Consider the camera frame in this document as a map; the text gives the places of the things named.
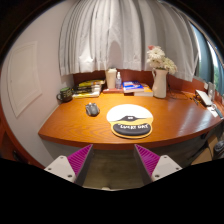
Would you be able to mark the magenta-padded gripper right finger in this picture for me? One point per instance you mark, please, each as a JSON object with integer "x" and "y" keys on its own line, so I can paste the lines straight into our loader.
{"x": 163, "y": 166}

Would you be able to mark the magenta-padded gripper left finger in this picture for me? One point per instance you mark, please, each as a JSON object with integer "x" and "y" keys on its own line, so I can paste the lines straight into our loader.
{"x": 61, "y": 166}

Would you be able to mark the grey black computer mouse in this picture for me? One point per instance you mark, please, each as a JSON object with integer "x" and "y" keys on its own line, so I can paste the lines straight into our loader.
{"x": 92, "y": 109}

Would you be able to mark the white yellow black mouse pad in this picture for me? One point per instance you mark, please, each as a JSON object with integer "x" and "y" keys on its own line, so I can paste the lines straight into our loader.
{"x": 128, "y": 116}

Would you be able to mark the dark green mug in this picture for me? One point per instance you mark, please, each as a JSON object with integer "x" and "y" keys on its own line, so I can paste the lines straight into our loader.
{"x": 66, "y": 94}

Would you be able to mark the yellow white book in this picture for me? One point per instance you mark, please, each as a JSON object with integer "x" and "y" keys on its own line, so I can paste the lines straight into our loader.
{"x": 86, "y": 95}

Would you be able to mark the orange book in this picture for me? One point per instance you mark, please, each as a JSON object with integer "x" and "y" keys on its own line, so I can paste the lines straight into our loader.
{"x": 146, "y": 91}

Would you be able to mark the white flat electronic device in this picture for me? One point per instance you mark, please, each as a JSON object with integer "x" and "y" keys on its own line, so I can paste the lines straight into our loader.
{"x": 203, "y": 97}

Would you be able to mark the white pitcher vase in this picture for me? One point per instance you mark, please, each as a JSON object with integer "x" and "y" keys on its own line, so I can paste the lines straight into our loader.
{"x": 160, "y": 85}

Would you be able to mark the blue book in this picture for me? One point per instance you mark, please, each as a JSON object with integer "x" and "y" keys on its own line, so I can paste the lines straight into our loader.
{"x": 132, "y": 86}

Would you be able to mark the red-brown book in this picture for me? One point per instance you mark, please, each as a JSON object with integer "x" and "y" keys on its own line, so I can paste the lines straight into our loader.
{"x": 111, "y": 90}

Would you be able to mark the clear spray bottle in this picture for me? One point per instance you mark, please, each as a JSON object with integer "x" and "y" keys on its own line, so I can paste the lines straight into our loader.
{"x": 118, "y": 82}

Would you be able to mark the cream lidded tumbler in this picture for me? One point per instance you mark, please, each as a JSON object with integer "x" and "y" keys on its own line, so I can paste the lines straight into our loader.
{"x": 111, "y": 79}

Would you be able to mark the white flower bouquet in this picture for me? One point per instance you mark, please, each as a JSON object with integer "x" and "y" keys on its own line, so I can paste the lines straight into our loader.
{"x": 160, "y": 58}

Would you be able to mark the window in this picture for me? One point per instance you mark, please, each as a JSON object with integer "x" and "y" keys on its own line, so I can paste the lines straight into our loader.
{"x": 208, "y": 63}

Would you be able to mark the white pleated curtain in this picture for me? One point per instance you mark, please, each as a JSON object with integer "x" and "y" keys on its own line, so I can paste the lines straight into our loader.
{"x": 126, "y": 36}

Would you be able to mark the white wall panel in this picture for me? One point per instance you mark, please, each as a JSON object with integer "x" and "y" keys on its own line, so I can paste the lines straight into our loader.
{"x": 23, "y": 78}

